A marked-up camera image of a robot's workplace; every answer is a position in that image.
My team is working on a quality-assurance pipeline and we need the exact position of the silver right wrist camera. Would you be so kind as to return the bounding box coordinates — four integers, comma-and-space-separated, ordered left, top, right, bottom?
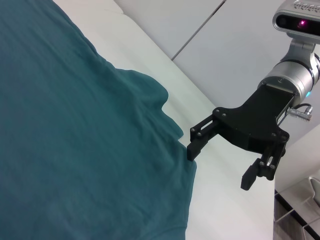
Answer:
271, 0, 320, 39

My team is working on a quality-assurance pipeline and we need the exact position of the teal blue t-shirt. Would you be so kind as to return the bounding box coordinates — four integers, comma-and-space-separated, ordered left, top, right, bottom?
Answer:
0, 0, 198, 240

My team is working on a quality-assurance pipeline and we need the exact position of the white metal frame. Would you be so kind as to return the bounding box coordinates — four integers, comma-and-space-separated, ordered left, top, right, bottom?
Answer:
273, 174, 320, 240

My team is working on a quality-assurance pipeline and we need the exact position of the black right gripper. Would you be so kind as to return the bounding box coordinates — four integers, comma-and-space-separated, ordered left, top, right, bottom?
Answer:
186, 83, 296, 191

